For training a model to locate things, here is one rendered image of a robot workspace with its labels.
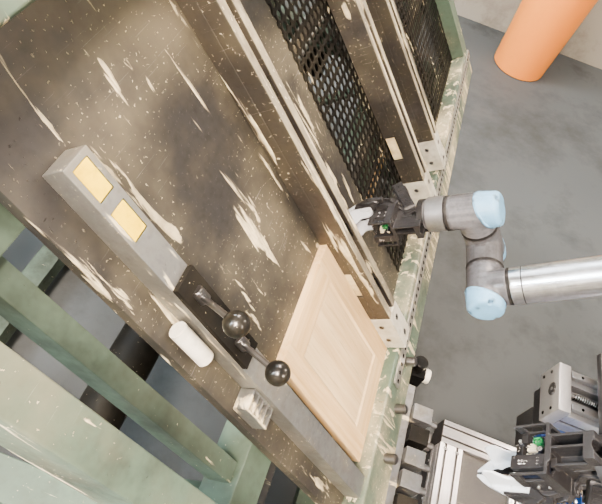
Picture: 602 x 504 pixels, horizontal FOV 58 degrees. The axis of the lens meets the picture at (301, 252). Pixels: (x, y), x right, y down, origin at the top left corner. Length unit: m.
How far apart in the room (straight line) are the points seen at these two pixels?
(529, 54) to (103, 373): 3.94
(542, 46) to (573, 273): 3.35
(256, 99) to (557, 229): 2.72
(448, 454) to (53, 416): 1.74
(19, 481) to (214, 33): 1.02
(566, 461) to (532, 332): 2.17
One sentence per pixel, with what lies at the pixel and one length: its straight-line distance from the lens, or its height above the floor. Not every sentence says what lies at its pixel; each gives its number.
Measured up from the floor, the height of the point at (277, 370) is 1.43.
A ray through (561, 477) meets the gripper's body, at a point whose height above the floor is 1.50.
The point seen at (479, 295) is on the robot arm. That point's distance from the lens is 1.11.
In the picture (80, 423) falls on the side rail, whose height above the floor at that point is 1.50.
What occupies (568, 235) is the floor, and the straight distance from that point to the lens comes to 3.52.
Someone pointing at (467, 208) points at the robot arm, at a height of 1.40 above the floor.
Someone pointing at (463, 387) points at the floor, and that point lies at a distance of 2.62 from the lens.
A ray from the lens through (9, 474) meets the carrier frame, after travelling 1.43.
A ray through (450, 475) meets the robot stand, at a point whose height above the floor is 0.23.
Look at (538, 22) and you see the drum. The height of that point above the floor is 0.43.
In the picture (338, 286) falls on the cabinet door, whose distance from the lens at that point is 1.24.
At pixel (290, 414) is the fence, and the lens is 1.03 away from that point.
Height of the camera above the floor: 2.14
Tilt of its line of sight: 53 degrees down
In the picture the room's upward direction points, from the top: 20 degrees clockwise
